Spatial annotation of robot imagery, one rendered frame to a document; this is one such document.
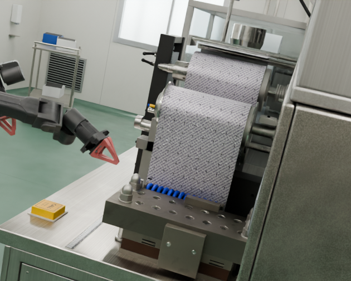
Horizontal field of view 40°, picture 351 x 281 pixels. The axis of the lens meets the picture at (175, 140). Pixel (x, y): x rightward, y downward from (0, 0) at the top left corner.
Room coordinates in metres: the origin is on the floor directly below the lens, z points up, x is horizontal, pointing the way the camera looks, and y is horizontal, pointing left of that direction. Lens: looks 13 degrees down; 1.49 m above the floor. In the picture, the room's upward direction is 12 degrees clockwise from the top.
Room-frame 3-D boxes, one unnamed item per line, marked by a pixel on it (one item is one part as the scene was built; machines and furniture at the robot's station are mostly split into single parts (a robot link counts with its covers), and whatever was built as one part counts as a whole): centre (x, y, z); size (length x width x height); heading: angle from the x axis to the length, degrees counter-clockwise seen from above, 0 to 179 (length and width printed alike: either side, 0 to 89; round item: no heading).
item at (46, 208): (1.28, 0.31, 0.91); 0.07 x 0.07 x 0.02; 78
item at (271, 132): (1.33, -0.24, 1.25); 0.07 x 0.04 x 0.04; 78
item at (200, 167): (1.30, -0.06, 1.11); 0.23 x 0.01 x 0.18; 78
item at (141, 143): (1.43, 0.08, 1.05); 0.06 x 0.05 x 0.31; 78
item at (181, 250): (1.08, -0.07, 0.96); 0.10 x 0.03 x 0.11; 78
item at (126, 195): (1.16, 0.09, 1.05); 0.04 x 0.04 x 0.04
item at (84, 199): (2.30, -0.18, 0.88); 2.52 x 0.66 x 0.04; 168
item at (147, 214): (1.18, -0.07, 1.00); 0.40 x 0.16 x 0.06; 78
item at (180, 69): (1.63, 0.02, 1.33); 0.06 x 0.06 x 0.06; 78
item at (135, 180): (1.26, 0.08, 1.05); 0.04 x 0.04 x 0.04
